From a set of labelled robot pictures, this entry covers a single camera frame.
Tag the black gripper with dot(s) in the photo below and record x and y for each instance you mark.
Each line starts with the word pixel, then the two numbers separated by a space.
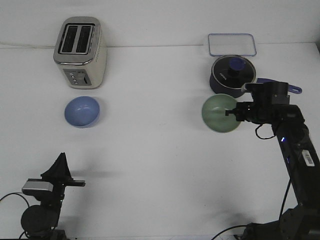
pixel 59 170
pixel 246 111

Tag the green bowl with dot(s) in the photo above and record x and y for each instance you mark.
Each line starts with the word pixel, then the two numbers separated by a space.
pixel 214 113

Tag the blue bowl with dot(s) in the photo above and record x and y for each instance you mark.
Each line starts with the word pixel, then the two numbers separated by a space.
pixel 82 112

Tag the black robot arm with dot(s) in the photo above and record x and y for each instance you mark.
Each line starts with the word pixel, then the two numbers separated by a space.
pixel 40 221
pixel 271 105

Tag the dark blue saucepan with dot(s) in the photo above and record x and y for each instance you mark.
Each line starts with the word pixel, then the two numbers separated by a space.
pixel 219 88

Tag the glass pot lid blue knob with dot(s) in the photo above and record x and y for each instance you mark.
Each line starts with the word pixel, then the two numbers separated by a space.
pixel 233 71

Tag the clear blue-rimmed container lid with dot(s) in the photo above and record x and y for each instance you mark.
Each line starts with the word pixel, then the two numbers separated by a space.
pixel 221 44

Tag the silver two-slot toaster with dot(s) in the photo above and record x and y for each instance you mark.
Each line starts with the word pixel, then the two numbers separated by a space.
pixel 80 52

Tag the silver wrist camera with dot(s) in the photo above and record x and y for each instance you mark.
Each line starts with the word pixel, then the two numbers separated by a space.
pixel 33 188
pixel 280 99

